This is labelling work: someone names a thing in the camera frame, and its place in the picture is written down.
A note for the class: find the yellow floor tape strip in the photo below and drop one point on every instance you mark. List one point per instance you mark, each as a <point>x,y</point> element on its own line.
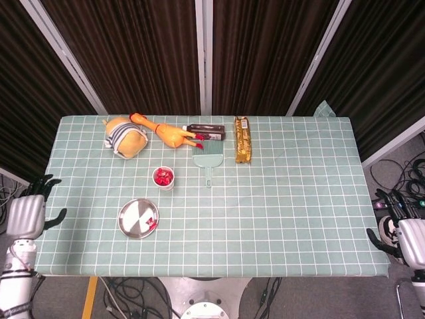
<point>89,299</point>

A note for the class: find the black power strip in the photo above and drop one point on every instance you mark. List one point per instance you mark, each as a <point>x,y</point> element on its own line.
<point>379,204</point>

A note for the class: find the dark grape juice carton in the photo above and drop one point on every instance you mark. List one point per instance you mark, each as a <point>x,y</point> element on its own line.
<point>207,128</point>

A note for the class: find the light green comb brush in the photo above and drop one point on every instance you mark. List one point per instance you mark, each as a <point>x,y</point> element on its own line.
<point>206,161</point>

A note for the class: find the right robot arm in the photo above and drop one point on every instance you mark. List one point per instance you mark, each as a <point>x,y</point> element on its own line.
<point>419,292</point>

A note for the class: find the gold foil snack pack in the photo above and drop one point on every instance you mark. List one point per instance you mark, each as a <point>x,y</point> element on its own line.
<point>243,143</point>

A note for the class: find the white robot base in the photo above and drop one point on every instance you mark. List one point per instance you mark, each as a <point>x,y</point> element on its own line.
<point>206,285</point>

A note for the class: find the dark brown curtain panel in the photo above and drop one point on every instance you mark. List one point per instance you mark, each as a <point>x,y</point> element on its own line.
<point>382,66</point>
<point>133,50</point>
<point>265,50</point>
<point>26,99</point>

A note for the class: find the grey partition frame rail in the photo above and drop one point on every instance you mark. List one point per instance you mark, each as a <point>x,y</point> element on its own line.
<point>13,176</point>
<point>391,143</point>

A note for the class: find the green checked tablecloth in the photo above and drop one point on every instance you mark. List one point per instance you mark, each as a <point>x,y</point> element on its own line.
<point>265,216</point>

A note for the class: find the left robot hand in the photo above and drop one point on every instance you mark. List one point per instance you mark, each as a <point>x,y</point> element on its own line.
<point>26,216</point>

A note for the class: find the orange rubber chicken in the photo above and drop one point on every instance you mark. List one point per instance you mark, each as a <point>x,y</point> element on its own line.
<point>169,134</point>

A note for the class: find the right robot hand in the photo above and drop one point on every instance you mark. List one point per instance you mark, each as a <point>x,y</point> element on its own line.
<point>413,242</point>

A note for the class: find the grey metal tube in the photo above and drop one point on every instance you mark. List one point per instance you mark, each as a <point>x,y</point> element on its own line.
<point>400,299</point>

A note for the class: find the white paper cup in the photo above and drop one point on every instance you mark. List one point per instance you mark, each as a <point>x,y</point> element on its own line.
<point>167,187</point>

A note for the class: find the grey partition frame post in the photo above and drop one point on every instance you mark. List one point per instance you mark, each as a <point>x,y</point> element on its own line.
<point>203,50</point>
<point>321,50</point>
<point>60,50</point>

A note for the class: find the yellow striped plush toy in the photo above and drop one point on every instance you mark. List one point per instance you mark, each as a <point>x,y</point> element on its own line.
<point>124,136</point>

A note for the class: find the round steel plate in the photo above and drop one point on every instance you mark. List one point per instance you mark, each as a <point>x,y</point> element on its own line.
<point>133,219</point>

